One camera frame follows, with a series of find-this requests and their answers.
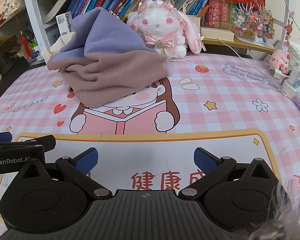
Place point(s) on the small pink pig plush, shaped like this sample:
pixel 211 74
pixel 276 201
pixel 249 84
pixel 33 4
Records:
pixel 279 60

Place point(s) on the cream box on shelf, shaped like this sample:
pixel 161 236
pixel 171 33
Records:
pixel 217 34

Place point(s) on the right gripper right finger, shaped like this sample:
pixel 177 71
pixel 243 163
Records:
pixel 216 170

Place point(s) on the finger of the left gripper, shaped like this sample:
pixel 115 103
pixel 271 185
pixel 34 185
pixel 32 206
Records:
pixel 5 137

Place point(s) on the colorful bead tree ornament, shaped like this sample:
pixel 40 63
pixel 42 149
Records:
pixel 258 21

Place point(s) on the pink checkered desk mat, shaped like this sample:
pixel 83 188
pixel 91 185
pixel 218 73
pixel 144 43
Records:
pixel 146 143

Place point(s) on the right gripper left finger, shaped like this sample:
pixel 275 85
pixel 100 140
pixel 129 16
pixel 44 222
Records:
pixel 75 172

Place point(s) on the purple and mauve sweater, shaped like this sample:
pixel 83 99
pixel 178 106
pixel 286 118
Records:
pixel 106 60

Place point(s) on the white Gorilla book box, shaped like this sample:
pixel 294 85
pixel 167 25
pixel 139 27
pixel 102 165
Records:
pixel 64 22

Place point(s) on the cream folded garment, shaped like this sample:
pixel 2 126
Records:
pixel 57 46

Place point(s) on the pink white bunny plush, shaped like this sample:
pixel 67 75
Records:
pixel 165 29

